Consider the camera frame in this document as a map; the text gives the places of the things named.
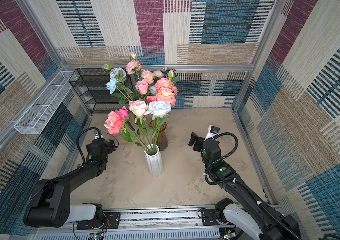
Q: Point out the magenta rose stem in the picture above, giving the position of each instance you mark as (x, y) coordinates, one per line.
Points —
(122, 112)

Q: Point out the pink cream rose stem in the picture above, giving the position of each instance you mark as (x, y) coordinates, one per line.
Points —
(151, 99)

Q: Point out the white wire mesh basket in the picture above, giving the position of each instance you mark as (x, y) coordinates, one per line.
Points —
(40, 112)

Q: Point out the pink rose tall stem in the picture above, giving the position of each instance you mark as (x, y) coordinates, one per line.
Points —
(138, 110)

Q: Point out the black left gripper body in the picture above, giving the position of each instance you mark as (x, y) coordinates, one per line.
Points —
(109, 147)

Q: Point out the pink ribbed glass vase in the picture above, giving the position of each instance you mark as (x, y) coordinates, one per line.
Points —
(162, 141)

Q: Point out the pink yellow peony spray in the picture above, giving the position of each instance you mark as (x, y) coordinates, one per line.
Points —
(166, 89)

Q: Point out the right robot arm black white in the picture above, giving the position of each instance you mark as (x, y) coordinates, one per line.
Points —
(252, 214)

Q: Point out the white ribbed ceramic vase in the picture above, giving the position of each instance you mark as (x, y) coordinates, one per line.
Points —
(154, 160)

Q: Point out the white rose leafy stem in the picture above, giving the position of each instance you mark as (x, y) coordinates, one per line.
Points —
(158, 110)

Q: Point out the black wire mesh shelf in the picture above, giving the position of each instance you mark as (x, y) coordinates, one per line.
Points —
(90, 86)

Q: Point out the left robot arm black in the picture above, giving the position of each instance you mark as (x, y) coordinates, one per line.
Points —
(50, 203)

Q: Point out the coral pink rose stem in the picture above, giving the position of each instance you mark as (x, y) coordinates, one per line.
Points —
(110, 123)

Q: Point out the white single rose stem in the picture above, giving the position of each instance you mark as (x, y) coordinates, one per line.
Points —
(153, 90)

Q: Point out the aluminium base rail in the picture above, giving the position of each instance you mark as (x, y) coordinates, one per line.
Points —
(180, 223)

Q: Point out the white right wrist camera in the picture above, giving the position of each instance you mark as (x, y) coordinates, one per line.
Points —
(212, 131)

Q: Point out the blue rose stem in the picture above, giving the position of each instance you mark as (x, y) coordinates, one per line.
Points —
(165, 72)

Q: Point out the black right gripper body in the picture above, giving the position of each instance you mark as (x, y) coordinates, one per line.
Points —
(199, 144)

